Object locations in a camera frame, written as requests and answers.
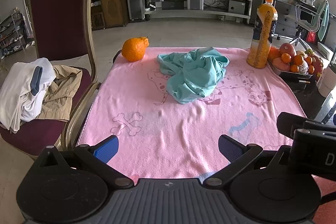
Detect black router box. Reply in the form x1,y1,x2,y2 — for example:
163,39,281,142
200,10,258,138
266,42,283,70
161,0,184,10

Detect white box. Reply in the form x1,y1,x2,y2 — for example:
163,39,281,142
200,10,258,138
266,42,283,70
317,42,335,58

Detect maroon chair with gold frame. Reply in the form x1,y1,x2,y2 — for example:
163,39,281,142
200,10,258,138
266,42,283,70
0,0,103,161

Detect fruit in white foam net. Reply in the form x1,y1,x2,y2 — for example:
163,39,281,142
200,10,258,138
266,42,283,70
298,60,309,75

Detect large bumpy orange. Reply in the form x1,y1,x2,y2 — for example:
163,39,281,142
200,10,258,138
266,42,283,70
121,37,150,62

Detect beige garment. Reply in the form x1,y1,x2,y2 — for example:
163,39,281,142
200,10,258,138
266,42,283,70
37,64,83,123

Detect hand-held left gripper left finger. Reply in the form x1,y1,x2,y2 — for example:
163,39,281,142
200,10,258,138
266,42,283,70
39,135,134,189

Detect tray of oranges and fruit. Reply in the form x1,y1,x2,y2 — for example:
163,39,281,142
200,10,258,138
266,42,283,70
268,47,315,74

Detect metal fruit tray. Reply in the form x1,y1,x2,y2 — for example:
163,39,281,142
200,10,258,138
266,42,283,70
268,59,315,83

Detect orange juice bottle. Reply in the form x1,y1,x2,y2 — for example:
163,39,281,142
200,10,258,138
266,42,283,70
247,0,278,69

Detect white folded clothes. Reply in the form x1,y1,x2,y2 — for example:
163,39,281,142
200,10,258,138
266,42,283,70
0,57,57,133

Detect red apple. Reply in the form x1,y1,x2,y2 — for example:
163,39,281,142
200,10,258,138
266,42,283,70
279,43,297,58

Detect pale orange apple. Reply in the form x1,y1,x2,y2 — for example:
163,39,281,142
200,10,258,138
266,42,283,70
272,57,291,72

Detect dark desk with drawers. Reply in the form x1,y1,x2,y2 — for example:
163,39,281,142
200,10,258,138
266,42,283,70
265,0,313,41

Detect pink printed blanket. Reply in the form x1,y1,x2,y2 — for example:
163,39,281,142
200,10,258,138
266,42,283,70
76,46,307,184

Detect black subwoofer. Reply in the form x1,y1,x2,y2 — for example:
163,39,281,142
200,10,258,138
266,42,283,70
228,0,246,14

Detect teal garment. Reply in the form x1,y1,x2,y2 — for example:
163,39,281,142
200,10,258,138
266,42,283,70
157,47,230,105

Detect shoe rack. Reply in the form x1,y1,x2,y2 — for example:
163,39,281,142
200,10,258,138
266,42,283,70
0,13,27,56

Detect wooden cabinet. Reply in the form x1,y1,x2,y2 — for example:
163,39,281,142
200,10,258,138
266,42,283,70
91,0,130,30

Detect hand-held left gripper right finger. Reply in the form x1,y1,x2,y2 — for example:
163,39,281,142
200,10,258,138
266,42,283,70
203,134,292,189

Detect white cylindrical container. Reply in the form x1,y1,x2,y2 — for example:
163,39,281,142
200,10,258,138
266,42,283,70
316,61,336,98

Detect grey folded cloth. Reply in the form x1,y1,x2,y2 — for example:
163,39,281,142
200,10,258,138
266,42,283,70
30,66,43,96

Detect dragon fruit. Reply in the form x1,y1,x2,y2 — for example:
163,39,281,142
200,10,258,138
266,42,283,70
304,49,324,80

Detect office chair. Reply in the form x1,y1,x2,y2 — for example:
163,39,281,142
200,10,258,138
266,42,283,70
274,0,330,47

